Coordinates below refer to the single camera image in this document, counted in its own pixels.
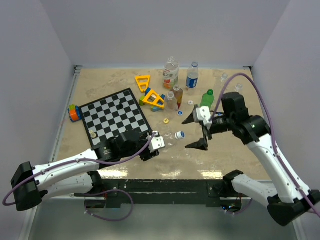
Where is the crushed bottle white cap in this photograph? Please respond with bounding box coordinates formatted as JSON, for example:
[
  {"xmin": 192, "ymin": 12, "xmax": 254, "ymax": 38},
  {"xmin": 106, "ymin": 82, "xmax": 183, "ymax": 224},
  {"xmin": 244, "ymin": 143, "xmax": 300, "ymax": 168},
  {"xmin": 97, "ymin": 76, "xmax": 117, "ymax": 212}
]
[{"xmin": 174, "ymin": 131, "xmax": 186, "ymax": 141}]

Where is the green soda bottle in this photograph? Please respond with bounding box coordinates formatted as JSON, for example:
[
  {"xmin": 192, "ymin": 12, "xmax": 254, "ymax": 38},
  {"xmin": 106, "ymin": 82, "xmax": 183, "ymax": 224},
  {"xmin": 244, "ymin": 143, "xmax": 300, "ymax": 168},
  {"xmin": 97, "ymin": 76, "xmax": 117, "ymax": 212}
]
[{"xmin": 200, "ymin": 89, "xmax": 215, "ymax": 108}]

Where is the crushed clear bottle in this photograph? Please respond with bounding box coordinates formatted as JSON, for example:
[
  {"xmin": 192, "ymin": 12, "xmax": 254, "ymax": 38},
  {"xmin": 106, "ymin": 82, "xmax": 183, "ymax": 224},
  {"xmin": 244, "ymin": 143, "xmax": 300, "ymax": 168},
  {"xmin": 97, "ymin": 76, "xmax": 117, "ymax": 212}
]
[{"xmin": 163, "ymin": 133, "xmax": 178, "ymax": 148}]

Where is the clear plastic bottle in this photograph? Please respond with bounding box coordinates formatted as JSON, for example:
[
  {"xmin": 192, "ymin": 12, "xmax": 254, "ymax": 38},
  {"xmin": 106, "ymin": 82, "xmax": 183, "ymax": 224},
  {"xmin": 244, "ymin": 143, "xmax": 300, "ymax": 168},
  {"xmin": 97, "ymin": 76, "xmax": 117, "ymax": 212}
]
[
  {"xmin": 220, "ymin": 73, "xmax": 228, "ymax": 84},
  {"xmin": 235, "ymin": 83, "xmax": 243, "ymax": 93}
]

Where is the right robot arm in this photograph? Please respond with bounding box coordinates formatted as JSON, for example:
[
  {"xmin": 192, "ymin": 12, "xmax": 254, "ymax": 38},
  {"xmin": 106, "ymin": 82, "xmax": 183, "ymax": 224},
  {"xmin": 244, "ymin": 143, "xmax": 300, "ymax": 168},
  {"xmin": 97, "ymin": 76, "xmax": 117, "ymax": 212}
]
[{"xmin": 183, "ymin": 92, "xmax": 320, "ymax": 227}]

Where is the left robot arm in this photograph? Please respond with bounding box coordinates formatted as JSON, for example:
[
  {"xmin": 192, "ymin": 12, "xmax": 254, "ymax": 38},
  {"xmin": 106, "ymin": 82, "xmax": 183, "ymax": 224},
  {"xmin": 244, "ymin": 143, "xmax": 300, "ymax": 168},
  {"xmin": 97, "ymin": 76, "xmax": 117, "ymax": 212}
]
[{"xmin": 8, "ymin": 130, "xmax": 166, "ymax": 212}]

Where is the clear empty bottle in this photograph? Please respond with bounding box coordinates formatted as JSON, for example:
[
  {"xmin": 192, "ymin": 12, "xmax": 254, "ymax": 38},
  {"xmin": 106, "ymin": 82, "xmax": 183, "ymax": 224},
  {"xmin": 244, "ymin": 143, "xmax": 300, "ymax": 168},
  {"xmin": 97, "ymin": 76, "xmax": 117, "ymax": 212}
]
[{"xmin": 164, "ymin": 91, "xmax": 178, "ymax": 112}]

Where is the amber tea bottle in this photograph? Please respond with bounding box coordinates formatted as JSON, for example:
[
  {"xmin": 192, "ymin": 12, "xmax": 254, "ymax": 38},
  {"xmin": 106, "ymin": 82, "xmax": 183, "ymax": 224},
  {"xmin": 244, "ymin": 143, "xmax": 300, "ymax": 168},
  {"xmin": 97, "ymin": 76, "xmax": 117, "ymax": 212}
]
[{"xmin": 172, "ymin": 84, "xmax": 183, "ymax": 109}]

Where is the blue label water bottle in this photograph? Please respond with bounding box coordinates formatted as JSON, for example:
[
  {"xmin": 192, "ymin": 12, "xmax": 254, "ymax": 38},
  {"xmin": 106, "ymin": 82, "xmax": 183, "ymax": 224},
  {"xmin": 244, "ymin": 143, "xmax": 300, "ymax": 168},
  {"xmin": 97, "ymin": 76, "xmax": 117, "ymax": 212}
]
[{"xmin": 186, "ymin": 61, "xmax": 199, "ymax": 89}]

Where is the fruit tea bottle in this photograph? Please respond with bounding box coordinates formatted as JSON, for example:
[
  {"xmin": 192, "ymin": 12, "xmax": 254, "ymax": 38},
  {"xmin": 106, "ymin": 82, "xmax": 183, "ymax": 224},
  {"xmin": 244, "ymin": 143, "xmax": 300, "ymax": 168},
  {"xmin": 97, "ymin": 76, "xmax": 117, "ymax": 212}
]
[{"xmin": 162, "ymin": 56, "xmax": 180, "ymax": 89}]

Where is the light blue toy block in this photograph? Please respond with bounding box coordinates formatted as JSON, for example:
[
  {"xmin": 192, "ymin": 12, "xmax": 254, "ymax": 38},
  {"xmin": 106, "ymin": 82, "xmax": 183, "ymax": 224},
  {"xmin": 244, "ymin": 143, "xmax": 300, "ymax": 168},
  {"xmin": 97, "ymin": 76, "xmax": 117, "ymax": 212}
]
[{"xmin": 151, "ymin": 106, "xmax": 163, "ymax": 113}]

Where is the dark blue block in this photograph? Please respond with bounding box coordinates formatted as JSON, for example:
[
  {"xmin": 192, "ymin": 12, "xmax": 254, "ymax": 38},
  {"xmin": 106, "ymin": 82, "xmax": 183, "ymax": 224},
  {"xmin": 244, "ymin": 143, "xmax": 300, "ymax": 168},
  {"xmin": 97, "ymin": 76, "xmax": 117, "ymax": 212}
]
[{"xmin": 145, "ymin": 87, "xmax": 151, "ymax": 96}]

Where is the green toy block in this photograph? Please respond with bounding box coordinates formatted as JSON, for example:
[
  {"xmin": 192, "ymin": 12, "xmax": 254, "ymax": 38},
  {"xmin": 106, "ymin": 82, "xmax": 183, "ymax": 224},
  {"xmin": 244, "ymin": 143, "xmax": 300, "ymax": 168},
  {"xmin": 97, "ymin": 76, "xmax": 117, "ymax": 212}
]
[{"xmin": 139, "ymin": 95, "xmax": 145, "ymax": 106}]

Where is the black white chessboard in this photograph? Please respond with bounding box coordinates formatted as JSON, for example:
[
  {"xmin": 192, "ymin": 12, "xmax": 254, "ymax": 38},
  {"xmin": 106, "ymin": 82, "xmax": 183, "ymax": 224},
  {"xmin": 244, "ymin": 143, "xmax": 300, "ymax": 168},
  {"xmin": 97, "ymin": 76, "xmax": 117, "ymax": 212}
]
[{"xmin": 79, "ymin": 88, "xmax": 152, "ymax": 148}]

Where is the beige chess piece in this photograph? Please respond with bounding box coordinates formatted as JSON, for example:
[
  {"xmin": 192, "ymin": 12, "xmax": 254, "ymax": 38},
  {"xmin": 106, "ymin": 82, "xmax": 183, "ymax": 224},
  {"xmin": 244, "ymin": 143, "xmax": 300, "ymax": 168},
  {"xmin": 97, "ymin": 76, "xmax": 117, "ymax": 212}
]
[{"xmin": 89, "ymin": 130, "xmax": 97, "ymax": 139}]

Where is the colourful toy block car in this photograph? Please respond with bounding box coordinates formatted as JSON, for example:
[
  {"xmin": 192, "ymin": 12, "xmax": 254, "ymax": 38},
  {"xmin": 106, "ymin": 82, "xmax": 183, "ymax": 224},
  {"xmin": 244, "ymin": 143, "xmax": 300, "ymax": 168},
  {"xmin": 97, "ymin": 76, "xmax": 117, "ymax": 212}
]
[{"xmin": 68, "ymin": 104, "xmax": 81, "ymax": 123}]

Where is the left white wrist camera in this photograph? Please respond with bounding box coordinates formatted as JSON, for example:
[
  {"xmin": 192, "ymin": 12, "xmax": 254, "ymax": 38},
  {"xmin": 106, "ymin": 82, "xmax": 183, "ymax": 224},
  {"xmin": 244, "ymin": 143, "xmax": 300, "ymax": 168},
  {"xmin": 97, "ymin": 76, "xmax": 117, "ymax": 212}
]
[{"xmin": 149, "ymin": 131, "xmax": 166, "ymax": 153}]

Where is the yellow triangle frame near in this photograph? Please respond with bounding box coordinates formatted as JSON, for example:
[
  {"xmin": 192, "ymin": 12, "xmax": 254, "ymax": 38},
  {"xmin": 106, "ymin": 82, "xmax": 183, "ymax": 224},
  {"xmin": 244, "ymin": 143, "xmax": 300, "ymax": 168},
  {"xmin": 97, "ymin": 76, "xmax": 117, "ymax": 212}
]
[{"xmin": 142, "ymin": 89, "xmax": 164, "ymax": 109}]

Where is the yellow triangle frame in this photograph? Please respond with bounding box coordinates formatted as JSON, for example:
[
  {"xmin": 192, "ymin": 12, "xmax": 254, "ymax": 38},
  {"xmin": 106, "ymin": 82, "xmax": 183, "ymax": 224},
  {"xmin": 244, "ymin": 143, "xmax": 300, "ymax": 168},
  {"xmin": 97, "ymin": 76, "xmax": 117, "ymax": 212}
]
[
  {"xmin": 142, "ymin": 89, "xmax": 164, "ymax": 109},
  {"xmin": 135, "ymin": 75, "xmax": 151, "ymax": 93}
]

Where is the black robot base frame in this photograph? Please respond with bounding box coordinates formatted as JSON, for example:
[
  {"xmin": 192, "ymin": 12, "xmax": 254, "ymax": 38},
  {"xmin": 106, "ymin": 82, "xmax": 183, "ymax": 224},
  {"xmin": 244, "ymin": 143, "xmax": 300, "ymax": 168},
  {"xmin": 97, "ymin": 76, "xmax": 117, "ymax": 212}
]
[{"xmin": 88, "ymin": 179, "xmax": 239, "ymax": 208}]

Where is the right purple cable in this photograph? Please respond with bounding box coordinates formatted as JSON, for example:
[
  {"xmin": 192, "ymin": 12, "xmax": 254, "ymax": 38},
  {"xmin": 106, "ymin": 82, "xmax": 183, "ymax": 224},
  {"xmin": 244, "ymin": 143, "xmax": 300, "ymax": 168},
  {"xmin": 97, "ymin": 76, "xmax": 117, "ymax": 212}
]
[{"xmin": 211, "ymin": 73, "xmax": 320, "ymax": 216}]

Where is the purple cable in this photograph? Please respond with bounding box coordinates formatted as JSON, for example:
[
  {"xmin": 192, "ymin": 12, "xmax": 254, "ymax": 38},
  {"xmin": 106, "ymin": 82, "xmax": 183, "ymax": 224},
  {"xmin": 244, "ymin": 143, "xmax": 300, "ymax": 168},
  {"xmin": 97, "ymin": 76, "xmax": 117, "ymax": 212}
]
[
  {"xmin": 211, "ymin": 73, "xmax": 320, "ymax": 216},
  {"xmin": 2, "ymin": 133, "xmax": 157, "ymax": 206}
]

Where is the yellow triangle frame far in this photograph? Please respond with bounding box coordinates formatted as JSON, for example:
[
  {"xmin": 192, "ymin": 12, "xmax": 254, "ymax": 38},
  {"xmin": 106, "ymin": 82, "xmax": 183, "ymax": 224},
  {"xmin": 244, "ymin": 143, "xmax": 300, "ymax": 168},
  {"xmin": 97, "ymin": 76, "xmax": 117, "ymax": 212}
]
[{"xmin": 135, "ymin": 75, "xmax": 151, "ymax": 93}]

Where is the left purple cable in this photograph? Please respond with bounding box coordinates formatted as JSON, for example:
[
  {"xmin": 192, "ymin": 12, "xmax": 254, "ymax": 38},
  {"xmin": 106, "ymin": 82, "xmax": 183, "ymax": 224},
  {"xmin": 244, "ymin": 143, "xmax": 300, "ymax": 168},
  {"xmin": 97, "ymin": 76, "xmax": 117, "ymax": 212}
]
[{"xmin": 2, "ymin": 133, "xmax": 157, "ymax": 206}]

